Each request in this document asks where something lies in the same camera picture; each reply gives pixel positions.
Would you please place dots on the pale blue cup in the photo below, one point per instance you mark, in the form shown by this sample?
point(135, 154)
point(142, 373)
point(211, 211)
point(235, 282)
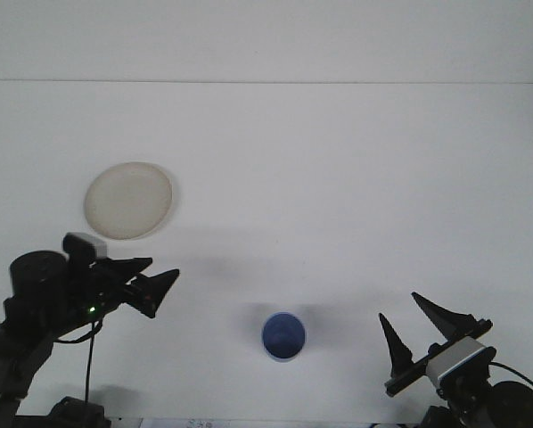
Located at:
point(283, 336)

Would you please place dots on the pale round plate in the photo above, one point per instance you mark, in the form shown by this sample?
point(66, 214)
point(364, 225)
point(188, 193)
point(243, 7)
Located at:
point(128, 200)

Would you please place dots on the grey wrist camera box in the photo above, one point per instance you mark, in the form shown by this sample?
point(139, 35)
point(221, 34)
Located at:
point(453, 361)
point(92, 245)

